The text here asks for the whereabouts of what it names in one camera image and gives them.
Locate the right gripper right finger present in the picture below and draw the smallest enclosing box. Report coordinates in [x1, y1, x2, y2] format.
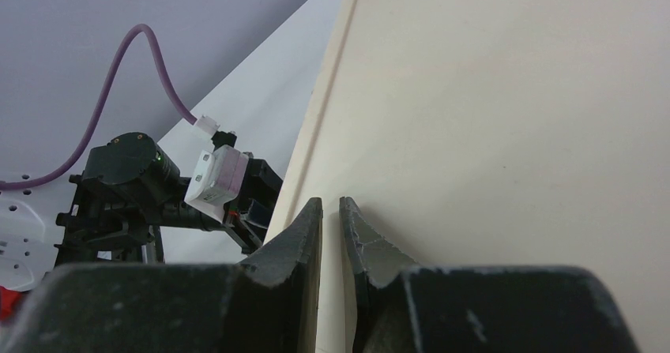
[339, 197, 638, 352]

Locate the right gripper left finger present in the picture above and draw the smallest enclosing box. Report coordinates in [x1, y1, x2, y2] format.
[1, 197, 323, 352]

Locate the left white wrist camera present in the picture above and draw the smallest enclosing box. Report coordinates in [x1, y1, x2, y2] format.
[184, 115, 250, 223]

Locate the pastel wooden drawer chest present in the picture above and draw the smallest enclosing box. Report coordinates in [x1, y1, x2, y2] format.
[269, 0, 669, 352]

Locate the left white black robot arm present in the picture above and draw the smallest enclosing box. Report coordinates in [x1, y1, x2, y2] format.
[1, 132, 282, 292]

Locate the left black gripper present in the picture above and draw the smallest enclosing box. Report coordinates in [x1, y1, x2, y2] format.
[56, 132, 283, 265]

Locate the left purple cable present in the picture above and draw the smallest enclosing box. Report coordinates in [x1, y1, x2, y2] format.
[0, 23, 200, 192]

